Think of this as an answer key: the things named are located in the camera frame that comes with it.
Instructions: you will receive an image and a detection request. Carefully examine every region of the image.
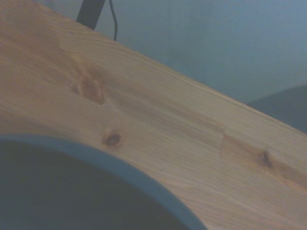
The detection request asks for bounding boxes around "black tripod stand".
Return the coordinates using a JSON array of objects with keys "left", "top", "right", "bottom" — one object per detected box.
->
[{"left": 76, "top": 0, "right": 106, "bottom": 31}]

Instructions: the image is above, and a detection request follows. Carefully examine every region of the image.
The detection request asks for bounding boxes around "blue-green ceramic plate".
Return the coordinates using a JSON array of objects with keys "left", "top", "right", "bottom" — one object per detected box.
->
[{"left": 0, "top": 133, "right": 209, "bottom": 230}]

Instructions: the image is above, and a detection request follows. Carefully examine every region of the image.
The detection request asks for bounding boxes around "dark bag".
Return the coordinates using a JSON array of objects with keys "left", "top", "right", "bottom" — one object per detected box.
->
[{"left": 246, "top": 84, "right": 307, "bottom": 135}]

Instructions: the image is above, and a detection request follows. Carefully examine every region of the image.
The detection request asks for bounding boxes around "long black cable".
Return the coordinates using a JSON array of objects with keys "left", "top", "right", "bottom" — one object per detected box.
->
[{"left": 108, "top": 0, "right": 119, "bottom": 42}]

